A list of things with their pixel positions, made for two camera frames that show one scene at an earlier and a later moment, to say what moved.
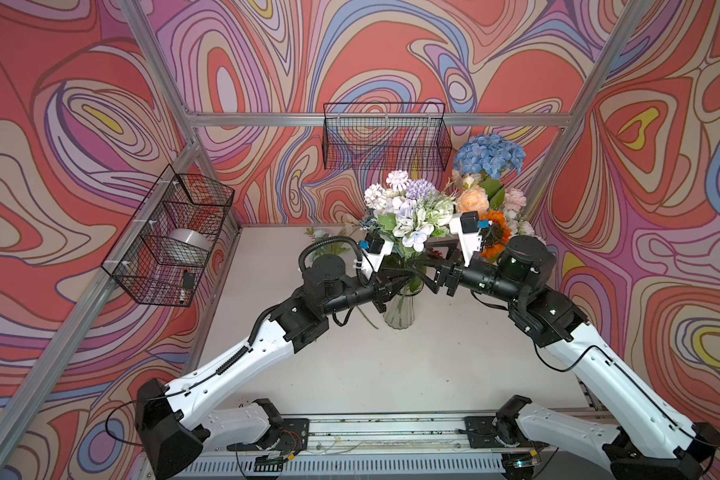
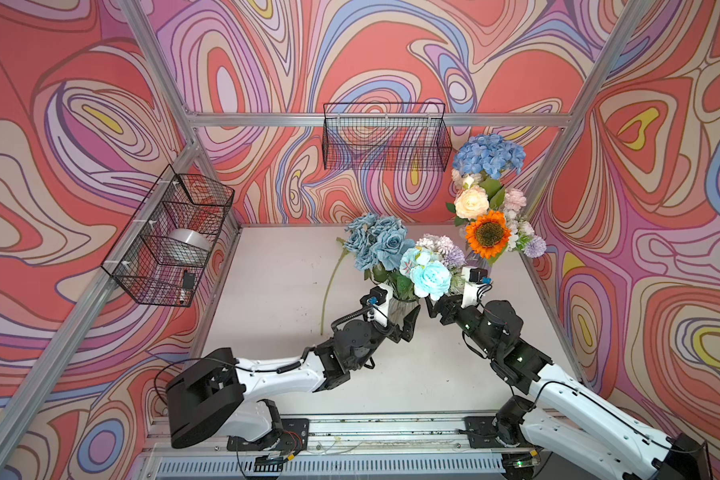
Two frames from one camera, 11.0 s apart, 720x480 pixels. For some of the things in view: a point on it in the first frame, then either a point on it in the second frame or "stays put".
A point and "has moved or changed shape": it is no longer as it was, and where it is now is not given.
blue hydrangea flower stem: x=491 y=154 stays put
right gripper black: x=453 y=262 -> x=453 y=304
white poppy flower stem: x=332 y=248 has moved or changed shape
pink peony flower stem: x=514 y=199 stays put
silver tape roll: x=185 y=245 stays put
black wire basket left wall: x=160 y=257 stays put
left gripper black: x=386 y=281 -> x=406 y=333
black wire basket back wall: x=386 y=136 stays put
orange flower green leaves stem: x=496 y=236 stays put
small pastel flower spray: x=405 y=211 has moved or changed shape
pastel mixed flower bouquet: x=518 y=224 stays put
